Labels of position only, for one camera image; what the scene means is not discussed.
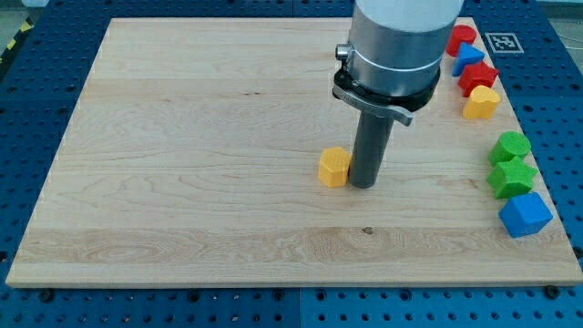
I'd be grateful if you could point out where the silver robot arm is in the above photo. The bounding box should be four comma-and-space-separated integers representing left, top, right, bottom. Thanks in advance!
335, 0, 464, 97

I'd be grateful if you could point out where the yellow hexagon block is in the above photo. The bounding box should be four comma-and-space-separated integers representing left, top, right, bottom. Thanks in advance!
318, 147, 351, 188

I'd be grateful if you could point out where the yellow heart block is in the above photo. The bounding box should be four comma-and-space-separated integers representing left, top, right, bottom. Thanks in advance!
462, 86, 502, 119

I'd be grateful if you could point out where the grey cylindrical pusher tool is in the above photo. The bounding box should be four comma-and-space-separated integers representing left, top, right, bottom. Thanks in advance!
348, 112, 394, 189

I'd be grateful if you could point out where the wooden board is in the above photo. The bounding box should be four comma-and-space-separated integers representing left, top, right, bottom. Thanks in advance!
6, 18, 582, 288

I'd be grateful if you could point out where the black clamp with lever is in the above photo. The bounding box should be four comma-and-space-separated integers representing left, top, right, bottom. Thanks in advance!
332, 68, 441, 126

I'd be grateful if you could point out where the blue triangle block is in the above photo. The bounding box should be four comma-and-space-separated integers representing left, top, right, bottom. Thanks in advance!
452, 42, 485, 77

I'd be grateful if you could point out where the red star block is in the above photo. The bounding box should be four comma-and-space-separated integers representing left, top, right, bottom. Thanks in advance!
458, 61, 499, 97

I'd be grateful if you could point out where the red cylinder block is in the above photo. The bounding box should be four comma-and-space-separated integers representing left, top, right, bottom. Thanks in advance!
445, 25, 476, 56

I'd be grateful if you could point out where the green cylinder block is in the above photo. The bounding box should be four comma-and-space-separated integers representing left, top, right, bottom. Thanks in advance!
488, 131, 531, 166

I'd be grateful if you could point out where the green star block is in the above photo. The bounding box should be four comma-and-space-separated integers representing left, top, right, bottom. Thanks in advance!
486, 157, 537, 200

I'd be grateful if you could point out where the blue cube block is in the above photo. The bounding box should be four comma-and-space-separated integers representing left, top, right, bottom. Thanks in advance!
498, 192, 553, 238

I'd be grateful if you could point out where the fiducial marker tag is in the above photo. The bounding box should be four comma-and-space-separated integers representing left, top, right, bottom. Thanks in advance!
486, 32, 524, 54

